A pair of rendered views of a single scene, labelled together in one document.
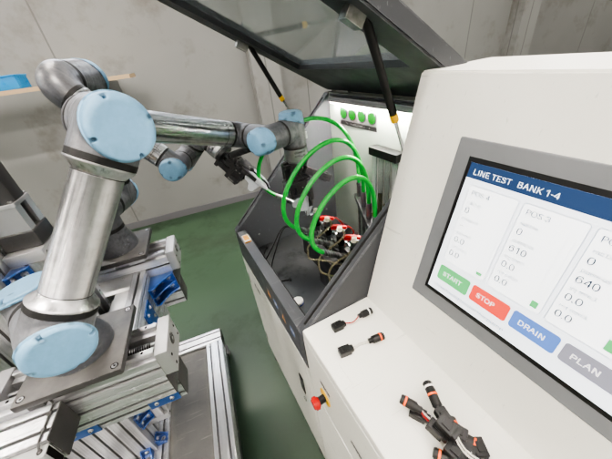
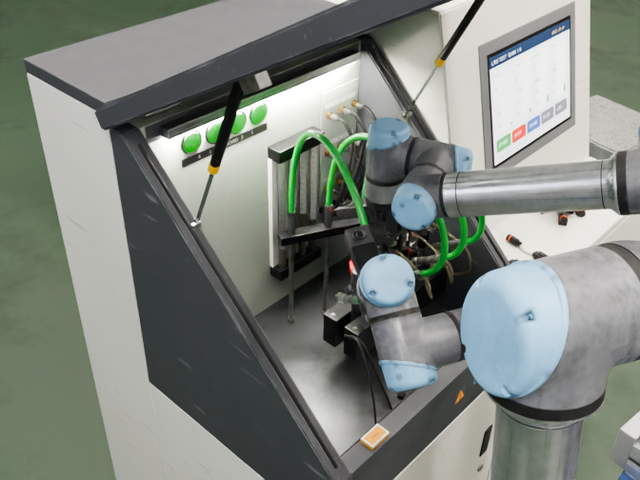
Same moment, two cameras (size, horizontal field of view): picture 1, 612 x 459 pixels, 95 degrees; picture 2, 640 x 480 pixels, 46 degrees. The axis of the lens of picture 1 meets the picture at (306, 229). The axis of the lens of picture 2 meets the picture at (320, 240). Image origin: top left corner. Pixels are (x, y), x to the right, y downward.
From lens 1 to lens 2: 1.91 m
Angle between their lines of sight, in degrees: 88
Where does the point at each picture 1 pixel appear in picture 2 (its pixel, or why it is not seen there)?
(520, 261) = (521, 94)
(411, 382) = (539, 225)
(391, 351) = (519, 234)
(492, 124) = (488, 30)
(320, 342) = not seen: hidden behind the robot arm
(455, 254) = (500, 125)
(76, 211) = not seen: outside the picture
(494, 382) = not seen: hidden behind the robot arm
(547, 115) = (504, 12)
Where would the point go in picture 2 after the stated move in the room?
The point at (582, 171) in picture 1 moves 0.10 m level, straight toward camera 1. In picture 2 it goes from (521, 32) to (563, 39)
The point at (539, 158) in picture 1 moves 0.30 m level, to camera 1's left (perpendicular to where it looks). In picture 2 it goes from (510, 35) to (592, 84)
